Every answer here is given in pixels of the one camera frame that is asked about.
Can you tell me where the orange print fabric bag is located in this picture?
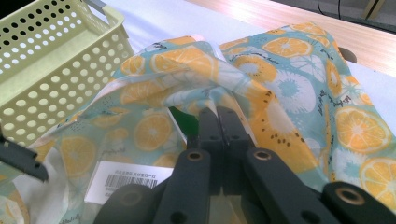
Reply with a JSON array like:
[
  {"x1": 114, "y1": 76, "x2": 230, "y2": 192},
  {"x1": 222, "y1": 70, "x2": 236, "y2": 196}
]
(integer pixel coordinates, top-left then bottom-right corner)
[{"x1": 0, "y1": 21, "x2": 396, "y2": 224}]

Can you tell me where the pale yellow perforated basket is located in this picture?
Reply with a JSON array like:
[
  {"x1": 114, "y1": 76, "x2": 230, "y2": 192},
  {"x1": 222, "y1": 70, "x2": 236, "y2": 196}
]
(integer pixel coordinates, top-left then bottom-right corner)
[{"x1": 0, "y1": 0, "x2": 135, "y2": 147}]

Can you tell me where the vertical wooden wall strip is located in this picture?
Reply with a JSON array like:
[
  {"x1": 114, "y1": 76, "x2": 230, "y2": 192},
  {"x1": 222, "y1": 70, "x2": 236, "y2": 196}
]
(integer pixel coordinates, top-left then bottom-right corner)
[{"x1": 361, "y1": 0, "x2": 388, "y2": 21}]

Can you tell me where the green and white cube box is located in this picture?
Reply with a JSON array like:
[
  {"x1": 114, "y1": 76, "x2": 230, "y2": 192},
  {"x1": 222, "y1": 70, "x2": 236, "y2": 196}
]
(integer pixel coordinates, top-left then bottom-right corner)
[{"x1": 168, "y1": 106, "x2": 201, "y2": 146}]

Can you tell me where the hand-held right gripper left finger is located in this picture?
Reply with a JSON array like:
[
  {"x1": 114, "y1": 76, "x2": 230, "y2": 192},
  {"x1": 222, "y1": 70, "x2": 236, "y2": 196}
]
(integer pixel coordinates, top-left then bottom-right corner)
[{"x1": 186, "y1": 106, "x2": 226, "y2": 195}]

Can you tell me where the tall green and white box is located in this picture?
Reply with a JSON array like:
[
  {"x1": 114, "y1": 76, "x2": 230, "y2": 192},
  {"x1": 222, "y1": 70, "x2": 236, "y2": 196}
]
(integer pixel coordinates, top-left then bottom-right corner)
[{"x1": 83, "y1": 160, "x2": 175, "y2": 206}]

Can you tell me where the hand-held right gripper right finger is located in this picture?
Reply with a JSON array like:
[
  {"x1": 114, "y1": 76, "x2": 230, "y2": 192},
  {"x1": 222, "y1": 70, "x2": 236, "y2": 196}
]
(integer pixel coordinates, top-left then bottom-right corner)
[{"x1": 216, "y1": 105, "x2": 255, "y2": 196}]

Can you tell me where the wooden table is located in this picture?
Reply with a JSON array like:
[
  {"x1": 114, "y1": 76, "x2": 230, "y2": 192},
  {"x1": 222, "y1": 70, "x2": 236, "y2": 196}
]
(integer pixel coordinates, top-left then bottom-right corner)
[{"x1": 186, "y1": 0, "x2": 396, "y2": 78}]

